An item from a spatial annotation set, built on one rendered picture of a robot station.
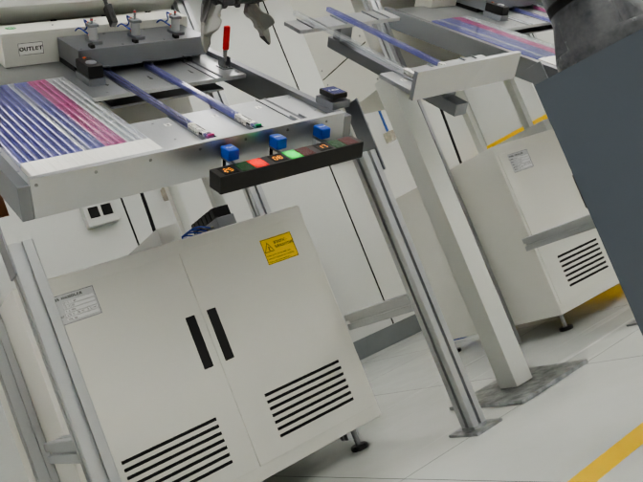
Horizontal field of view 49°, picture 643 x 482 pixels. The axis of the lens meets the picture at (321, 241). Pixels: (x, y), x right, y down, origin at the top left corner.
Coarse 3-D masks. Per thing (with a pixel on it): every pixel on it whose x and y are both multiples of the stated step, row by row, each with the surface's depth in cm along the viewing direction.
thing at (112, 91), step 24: (0, 72) 164; (24, 72) 165; (48, 72) 166; (72, 72) 167; (120, 72) 170; (144, 72) 171; (168, 72) 172; (192, 72) 173; (216, 72) 175; (240, 72) 176; (96, 96) 154; (120, 96) 157; (168, 96) 170
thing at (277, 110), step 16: (288, 96) 162; (208, 112) 150; (240, 112) 151; (256, 112) 152; (272, 112) 152; (288, 112) 153; (304, 112) 153; (320, 112) 154; (144, 128) 139; (160, 128) 140; (176, 128) 140; (208, 128) 142; (224, 128) 142; (240, 128) 143; (160, 144) 133; (176, 144) 133
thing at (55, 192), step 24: (312, 120) 144; (336, 120) 148; (192, 144) 128; (216, 144) 132; (240, 144) 135; (264, 144) 139; (288, 144) 143; (312, 144) 148; (72, 168) 116; (96, 168) 118; (120, 168) 121; (144, 168) 124; (168, 168) 127; (192, 168) 131; (48, 192) 115; (72, 192) 117; (96, 192) 120; (120, 192) 123
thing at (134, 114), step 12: (132, 12) 204; (0, 24) 184; (12, 24) 185; (108, 108) 192; (120, 108) 194; (132, 108) 196; (144, 108) 198; (156, 108) 200; (180, 108) 204; (192, 108) 206; (132, 120) 195; (144, 120) 197; (204, 180) 204; (168, 192) 226; (216, 192) 204; (144, 204) 229; (180, 204) 226; (216, 204) 203; (180, 216) 225; (180, 228) 227; (0, 300) 166
